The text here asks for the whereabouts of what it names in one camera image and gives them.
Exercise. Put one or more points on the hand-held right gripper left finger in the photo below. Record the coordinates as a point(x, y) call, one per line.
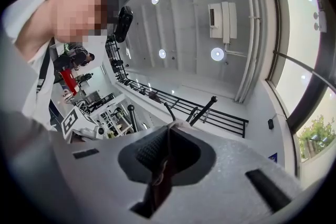
point(99, 178)

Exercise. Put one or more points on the person's head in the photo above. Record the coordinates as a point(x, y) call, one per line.
point(76, 8)

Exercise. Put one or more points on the red box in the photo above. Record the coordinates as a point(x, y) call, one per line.
point(69, 81)

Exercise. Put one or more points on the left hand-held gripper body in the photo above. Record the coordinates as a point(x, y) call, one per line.
point(72, 120)

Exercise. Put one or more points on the beige grey cap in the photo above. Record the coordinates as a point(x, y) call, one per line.
point(178, 123)

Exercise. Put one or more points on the dark framed window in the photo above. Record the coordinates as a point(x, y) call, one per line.
point(302, 68)

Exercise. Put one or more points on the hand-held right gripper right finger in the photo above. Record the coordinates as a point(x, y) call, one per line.
point(225, 178)

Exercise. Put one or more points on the black head-worn camera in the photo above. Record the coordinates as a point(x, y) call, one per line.
point(124, 23)

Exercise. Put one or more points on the white wall sensor unit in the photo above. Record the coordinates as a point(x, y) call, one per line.
point(321, 21)

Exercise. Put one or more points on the white ceiling pipe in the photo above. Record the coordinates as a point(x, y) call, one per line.
point(235, 52)

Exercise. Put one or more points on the white ceiling air conditioner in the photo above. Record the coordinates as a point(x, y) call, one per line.
point(223, 21)

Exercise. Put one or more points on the person's white shirt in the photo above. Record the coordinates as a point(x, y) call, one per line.
point(23, 15)

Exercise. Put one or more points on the white shelf unit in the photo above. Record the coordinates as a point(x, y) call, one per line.
point(115, 118)

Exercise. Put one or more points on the small black wall device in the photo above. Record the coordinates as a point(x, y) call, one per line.
point(270, 123)

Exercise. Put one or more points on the black metal railing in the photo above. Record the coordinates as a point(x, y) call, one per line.
point(183, 106)

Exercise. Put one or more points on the blue wall sign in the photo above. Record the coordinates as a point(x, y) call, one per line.
point(273, 157)

